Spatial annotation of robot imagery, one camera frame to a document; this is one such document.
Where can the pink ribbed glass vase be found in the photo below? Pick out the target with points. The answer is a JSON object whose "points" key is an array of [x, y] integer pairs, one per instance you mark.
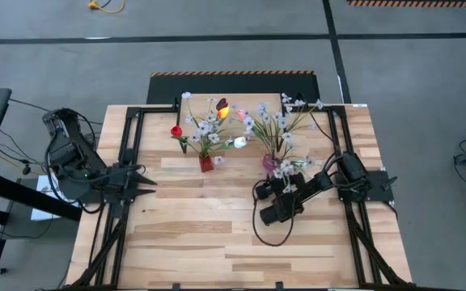
{"points": [[268, 161]]}

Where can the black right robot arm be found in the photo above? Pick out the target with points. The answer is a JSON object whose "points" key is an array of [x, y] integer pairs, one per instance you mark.
{"points": [[352, 167]]}

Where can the black table clamp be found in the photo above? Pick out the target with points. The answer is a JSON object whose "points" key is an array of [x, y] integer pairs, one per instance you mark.
{"points": [[175, 286], [279, 285]]}

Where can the hazard stripe floor tape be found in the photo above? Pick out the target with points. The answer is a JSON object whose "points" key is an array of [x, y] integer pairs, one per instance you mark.
{"points": [[419, 3]]}

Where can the blue white artificial tulip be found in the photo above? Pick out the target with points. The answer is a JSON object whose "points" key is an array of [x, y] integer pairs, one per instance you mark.
{"points": [[240, 142]]}

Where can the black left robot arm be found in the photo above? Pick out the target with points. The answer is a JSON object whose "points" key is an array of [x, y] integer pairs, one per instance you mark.
{"points": [[71, 157]]}

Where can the bright red artificial tulip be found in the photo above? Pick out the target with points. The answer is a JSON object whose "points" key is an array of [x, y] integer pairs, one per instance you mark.
{"points": [[176, 131]]}

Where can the white veined artificial flower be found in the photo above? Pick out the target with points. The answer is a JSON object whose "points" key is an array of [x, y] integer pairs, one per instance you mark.
{"points": [[219, 160]]}

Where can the white printed paper sheet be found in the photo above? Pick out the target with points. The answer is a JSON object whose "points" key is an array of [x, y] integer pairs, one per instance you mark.
{"points": [[43, 210]]}

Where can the pink artificial tulip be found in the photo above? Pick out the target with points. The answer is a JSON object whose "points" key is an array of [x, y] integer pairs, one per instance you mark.
{"points": [[242, 114]]}

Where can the wooden shelf black metal frame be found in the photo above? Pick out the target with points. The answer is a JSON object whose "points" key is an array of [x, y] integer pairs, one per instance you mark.
{"points": [[249, 98]]}

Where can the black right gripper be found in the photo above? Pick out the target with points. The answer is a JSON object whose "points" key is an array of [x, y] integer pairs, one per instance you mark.
{"points": [[291, 198]]}

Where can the red ribbed glass vase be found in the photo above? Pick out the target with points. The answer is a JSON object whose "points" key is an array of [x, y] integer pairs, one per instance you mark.
{"points": [[206, 163]]}

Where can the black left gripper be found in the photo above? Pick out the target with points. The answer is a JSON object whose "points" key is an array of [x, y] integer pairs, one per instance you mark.
{"points": [[119, 184]]}

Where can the yellow orange artificial tulip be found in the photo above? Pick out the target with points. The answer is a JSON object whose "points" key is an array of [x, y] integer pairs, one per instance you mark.
{"points": [[224, 112]]}

